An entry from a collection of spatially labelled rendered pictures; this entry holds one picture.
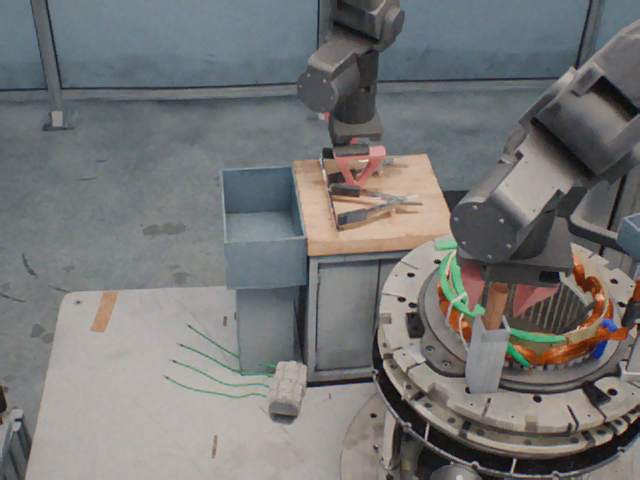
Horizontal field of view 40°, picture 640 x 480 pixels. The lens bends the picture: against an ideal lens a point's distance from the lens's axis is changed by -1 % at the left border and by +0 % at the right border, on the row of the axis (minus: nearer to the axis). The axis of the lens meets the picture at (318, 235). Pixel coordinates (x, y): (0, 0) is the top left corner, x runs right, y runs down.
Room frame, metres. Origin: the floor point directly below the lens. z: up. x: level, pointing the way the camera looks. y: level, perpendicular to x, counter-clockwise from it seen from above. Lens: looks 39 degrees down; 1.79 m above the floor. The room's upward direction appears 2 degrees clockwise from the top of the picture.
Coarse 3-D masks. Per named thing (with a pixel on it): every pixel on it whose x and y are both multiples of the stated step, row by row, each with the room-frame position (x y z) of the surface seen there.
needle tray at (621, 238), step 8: (632, 216) 0.96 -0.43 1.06; (624, 224) 0.95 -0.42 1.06; (632, 224) 0.95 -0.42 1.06; (624, 232) 0.95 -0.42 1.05; (632, 232) 0.94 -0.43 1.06; (616, 240) 0.96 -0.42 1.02; (624, 240) 0.95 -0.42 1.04; (632, 240) 0.94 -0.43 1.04; (624, 248) 0.94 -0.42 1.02; (632, 248) 0.93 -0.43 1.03; (632, 256) 0.93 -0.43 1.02
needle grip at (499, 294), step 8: (496, 288) 0.62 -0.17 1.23; (504, 288) 0.62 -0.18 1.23; (496, 296) 0.62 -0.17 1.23; (504, 296) 0.62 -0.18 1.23; (488, 304) 0.62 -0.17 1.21; (496, 304) 0.62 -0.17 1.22; (504, 304) 0.62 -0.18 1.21; (488, 312) 0.62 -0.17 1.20; (496, 312) 0.62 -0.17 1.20; (488, 320) 0.62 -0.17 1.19; (496, 320) 0.62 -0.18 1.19; (488, 328) 0.62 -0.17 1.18; (496, 328) 0.62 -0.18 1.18
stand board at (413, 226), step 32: (352, 160) 1.08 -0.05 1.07; (416, 160) 1.08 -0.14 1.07; (320, 192) 1.00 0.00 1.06; (384, 192) 1.00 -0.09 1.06; (416, 192) 1.00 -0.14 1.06; (320, 224) 0.92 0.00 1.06; (352, 224) 0.93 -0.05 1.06; (384, 224) 0.93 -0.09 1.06; (416, 224) 0.93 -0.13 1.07; (448, 224) 0.93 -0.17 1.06
